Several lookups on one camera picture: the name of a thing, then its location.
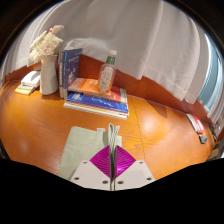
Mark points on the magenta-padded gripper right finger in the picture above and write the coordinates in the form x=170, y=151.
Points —
x=136, y=174

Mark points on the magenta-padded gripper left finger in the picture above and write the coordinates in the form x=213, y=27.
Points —
x=90, y=173

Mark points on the pale green towel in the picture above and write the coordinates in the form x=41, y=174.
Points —
x=81, y=146

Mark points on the white flat book under stack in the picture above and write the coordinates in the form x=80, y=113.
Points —
x=96, y=110

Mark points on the small dark object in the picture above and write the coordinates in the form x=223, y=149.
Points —
x=203, y=139

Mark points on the red booklet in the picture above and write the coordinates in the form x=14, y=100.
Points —
x=196, y=124

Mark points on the orange flat book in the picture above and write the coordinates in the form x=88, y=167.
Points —
x=88, y=87

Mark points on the clear bottle with green label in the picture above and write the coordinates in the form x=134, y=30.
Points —
x=107, y=75

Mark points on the grey upright book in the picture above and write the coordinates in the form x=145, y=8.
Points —
x=61, y=75

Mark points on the white ceramic vase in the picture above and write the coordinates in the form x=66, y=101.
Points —
x=49, y=78

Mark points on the yellow flat book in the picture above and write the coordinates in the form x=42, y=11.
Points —
x=24, y=89

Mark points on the blue upright book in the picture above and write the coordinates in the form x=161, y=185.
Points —
x=71, y=66

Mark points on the thick white book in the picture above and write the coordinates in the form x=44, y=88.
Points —
x=31, y=79

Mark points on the window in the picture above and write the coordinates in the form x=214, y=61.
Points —
x=213, y=80

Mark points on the white flower bouquet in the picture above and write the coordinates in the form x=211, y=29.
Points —
x=45, y=45

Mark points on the white curtain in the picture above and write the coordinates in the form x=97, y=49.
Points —
x=133, y=33

